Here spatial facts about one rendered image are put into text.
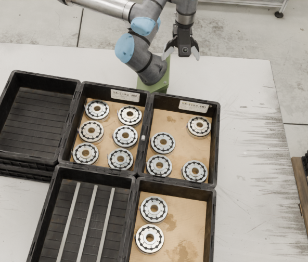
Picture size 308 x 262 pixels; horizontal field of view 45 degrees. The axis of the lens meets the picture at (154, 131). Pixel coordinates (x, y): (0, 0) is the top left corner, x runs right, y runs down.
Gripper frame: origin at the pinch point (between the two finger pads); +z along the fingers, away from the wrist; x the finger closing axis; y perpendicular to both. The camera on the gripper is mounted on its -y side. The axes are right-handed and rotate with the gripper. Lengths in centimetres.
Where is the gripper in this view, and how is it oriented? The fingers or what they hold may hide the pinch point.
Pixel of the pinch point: (180, 62)
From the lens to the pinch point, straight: 155.2
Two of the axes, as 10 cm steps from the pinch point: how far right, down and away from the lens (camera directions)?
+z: -0.3, 5.7, 8.2
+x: -10.0, 0.2, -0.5
